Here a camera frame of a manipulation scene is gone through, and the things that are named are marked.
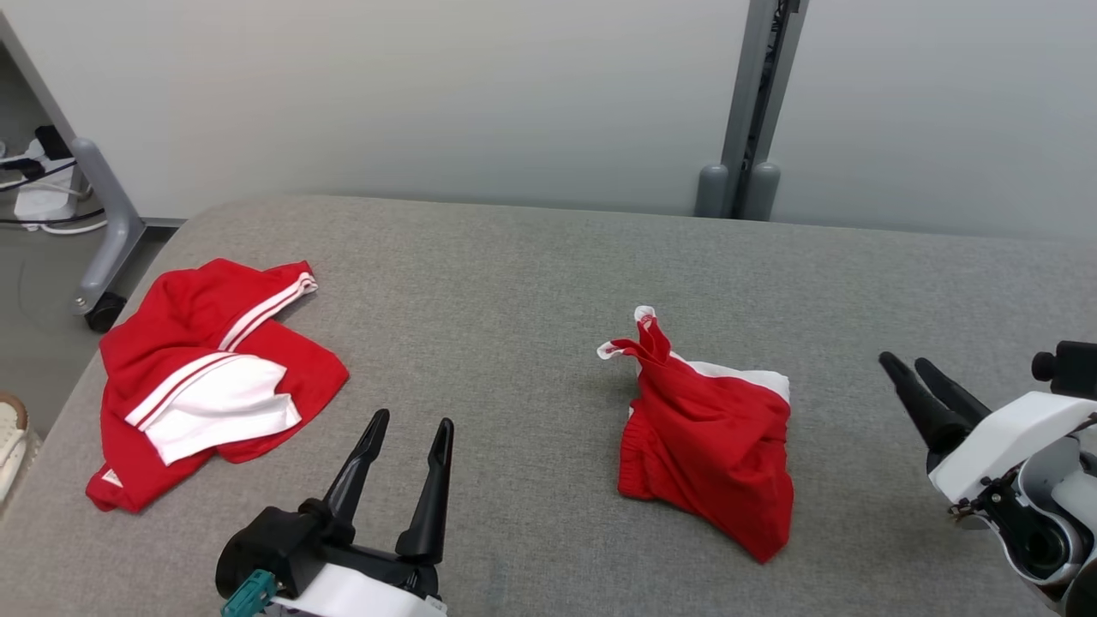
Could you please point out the white power strip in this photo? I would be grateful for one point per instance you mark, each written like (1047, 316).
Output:
(47, 201)

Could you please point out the black power adapter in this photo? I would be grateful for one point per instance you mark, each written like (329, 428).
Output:
(51, 141)

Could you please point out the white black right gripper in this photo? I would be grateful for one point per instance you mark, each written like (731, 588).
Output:
(1003, 446)

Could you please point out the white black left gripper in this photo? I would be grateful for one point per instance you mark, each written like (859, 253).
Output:
(368, 591)

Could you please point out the grey partition post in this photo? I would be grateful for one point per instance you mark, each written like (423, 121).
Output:
(754, 86)

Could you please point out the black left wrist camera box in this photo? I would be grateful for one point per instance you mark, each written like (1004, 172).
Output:
(274, 544)

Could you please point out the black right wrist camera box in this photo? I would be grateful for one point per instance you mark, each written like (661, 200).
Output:
(1071, 368)

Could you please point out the black caster wheel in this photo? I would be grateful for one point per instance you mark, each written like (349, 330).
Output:
(105, 313)

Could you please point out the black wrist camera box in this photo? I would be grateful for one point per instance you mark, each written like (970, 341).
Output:
(274, 544)
(1071, 368)

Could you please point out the white sneaker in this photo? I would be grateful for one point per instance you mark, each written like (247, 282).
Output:
(10, 446)

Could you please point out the red jersey with number print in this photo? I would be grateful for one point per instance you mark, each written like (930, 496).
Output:
(171, 326)

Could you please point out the red shorts with white trim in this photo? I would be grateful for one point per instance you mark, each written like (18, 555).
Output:
(711, 446)

